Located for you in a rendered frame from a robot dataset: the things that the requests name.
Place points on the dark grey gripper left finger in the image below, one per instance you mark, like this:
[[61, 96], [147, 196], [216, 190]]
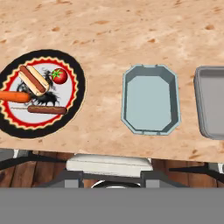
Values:
[[72, 177]]

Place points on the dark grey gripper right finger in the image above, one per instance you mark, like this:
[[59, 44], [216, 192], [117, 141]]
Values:
[[152, 177]]

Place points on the blue-grey tupperware container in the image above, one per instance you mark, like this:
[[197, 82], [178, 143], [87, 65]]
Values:
[[150, 100]]

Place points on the large round patterned plate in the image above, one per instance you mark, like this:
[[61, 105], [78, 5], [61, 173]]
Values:
[[66, 99]]

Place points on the grey tupperware container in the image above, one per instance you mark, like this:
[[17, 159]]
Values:
[[211, 102]]

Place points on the round black and white stool base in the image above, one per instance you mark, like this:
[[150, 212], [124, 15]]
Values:
[[115, 184]]

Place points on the black stool bar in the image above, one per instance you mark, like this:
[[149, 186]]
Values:
[[201, 170], [32, 159]]

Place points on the brown sausage on stick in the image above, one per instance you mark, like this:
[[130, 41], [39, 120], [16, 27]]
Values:
[[48, 110]]

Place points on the orange carrot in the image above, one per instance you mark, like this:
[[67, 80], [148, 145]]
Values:
[[14, 96]]

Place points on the red tomato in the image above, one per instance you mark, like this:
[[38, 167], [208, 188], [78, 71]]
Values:
[[59, 76]]

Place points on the hot dog in bun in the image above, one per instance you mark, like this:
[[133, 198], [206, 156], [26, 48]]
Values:
[[33, 80]]

